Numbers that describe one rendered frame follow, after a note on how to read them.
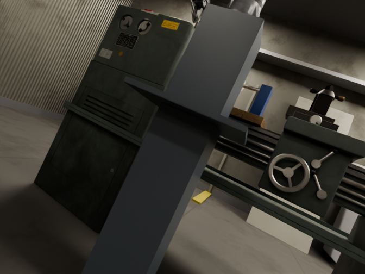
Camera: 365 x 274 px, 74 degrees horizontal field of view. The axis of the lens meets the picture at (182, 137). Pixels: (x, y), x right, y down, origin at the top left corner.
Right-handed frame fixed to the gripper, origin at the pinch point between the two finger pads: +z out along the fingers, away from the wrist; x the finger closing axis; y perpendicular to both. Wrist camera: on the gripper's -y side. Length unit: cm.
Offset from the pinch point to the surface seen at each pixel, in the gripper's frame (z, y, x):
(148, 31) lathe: 19.2, 12.9, -18.1
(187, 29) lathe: 12.6, 14.0, 6.9
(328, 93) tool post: 20, 0, 83
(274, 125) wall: -20, -299, 35
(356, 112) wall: -87, -314, 136
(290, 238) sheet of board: 124, -239, 118
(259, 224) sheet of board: 126, -232, 78
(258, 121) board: 45, 6, 60
